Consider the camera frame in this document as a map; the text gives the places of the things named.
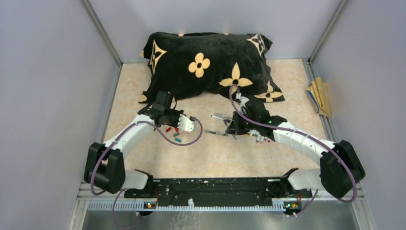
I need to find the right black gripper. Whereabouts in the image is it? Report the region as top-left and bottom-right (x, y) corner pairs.
(226, 111), (259, 136)

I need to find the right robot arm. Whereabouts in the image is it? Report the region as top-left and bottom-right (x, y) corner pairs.
(226, 97), (366, 199)

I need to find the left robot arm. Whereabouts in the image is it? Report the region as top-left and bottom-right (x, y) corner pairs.
(83, 91), (186, 198)

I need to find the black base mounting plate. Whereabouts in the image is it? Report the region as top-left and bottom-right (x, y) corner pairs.
(124, 177), (312, 207)

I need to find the black floral pillow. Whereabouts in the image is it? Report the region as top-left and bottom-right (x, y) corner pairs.
(139, 32), (284, 104)

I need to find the folded tan cloth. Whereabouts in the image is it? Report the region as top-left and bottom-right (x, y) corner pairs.
(305, 77), (332, 118)

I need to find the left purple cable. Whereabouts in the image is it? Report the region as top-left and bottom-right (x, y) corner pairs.
(90, 117), (203, 229)

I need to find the white cable duct strip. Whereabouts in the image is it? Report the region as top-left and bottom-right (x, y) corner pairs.
(88, 200), (286, 212)

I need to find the aluminium front rail frame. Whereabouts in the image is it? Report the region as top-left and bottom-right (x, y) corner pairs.
(69, 177), (376, 230)

